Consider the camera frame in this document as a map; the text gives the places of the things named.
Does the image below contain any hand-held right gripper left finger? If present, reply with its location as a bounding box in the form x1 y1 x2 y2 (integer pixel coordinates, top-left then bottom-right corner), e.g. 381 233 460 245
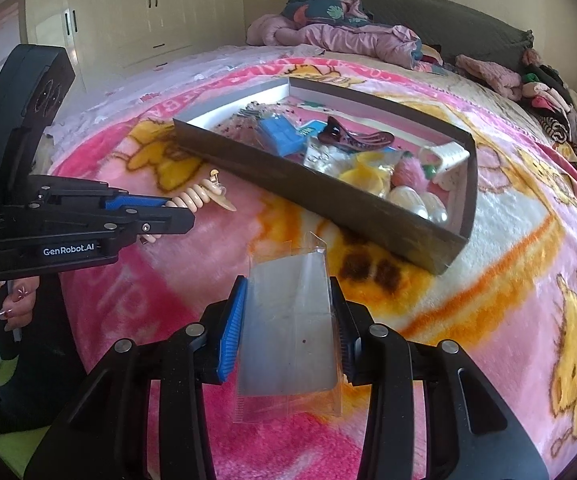
23 275 249 480

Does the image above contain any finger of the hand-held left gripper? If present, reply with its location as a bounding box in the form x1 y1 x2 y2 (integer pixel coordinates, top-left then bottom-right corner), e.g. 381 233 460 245
101 186 169 212
106 206 196 242

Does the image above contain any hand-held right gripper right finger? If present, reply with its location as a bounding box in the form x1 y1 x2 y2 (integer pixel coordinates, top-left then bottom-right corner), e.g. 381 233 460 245
329 276 549 480

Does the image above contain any beige spiral hair tie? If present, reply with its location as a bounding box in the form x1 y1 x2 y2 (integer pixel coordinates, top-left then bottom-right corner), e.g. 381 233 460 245
140 169 238 247

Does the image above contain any clear plastic packet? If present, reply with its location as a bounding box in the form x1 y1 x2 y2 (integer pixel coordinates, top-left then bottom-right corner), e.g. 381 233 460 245
233 232 344 423

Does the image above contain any dark cardboard box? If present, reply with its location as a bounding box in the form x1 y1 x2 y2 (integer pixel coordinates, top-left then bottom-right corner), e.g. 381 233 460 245
172 76 479 276

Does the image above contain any small clear jewelry bag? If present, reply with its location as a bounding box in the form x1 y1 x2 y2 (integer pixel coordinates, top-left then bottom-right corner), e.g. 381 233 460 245
303 140 354 176

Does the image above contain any white hair claw clip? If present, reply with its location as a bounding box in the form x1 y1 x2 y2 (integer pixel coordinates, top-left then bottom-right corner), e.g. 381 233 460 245
419 142 470 186

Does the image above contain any person's left forearm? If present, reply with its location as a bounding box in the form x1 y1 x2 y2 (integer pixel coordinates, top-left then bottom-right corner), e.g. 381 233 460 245
0 350 49 468

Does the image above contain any person's left hand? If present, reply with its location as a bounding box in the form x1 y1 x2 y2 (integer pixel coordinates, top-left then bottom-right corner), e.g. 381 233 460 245
0 277 38 336

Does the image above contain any pale floral bedsheet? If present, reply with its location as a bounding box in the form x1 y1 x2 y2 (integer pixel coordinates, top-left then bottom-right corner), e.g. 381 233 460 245
43 45 319 136

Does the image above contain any small silver trinket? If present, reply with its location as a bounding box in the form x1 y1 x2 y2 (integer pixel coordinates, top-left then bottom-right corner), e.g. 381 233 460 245
238 104 270 126

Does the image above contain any pearl white hair clip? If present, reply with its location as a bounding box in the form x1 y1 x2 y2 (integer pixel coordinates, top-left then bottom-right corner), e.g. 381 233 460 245
387 185 450 226

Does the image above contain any yellow round hair clip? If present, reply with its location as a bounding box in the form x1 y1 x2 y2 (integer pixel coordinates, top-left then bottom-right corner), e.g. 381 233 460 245
339 154 394 196

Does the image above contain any pink strawberry hair clip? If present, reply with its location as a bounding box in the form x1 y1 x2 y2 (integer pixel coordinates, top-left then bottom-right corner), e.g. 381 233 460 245
393 157 429 193

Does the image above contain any cream wardrobe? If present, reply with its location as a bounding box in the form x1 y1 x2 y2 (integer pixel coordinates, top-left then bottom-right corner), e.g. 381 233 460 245
23 0 246 91

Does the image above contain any dark red hair claw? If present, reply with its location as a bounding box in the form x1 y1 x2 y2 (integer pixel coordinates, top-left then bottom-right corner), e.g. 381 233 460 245
319 116 395 153

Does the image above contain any pink quilt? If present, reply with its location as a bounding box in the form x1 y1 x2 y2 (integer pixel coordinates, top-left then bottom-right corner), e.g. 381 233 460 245
246 12 424 71

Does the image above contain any dark floral pillow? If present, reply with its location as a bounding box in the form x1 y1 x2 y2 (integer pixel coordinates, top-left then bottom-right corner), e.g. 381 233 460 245
281 0 374 28

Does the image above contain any beige bedspread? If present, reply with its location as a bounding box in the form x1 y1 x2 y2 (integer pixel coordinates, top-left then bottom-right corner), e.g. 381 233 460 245
419 67 569 161

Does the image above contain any pink fuzzy garment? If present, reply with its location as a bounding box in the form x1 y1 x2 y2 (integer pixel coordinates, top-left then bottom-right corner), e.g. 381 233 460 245
455 54 523 101

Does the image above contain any pile of clothes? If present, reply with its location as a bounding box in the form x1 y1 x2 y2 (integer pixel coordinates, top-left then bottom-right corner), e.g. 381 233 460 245
519 49 577 171

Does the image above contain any grey headboard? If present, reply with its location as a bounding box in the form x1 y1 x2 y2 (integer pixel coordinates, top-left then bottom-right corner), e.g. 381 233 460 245
287 0 534 68

